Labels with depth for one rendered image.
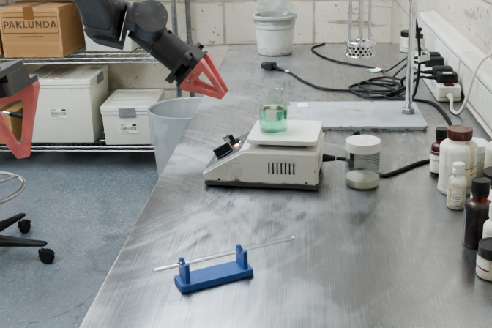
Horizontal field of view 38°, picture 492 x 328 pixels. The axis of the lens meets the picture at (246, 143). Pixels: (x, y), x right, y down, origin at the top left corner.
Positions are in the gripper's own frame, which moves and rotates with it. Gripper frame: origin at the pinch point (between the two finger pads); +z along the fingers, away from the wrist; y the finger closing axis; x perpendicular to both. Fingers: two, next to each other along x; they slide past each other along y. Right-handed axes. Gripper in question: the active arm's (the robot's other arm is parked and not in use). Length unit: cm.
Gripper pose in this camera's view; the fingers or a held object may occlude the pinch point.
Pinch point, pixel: (221, 91)
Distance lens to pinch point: 129.6
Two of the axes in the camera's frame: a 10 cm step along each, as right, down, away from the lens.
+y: 1.8, -3.3, 9.3
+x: -6.1, 7.0, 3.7
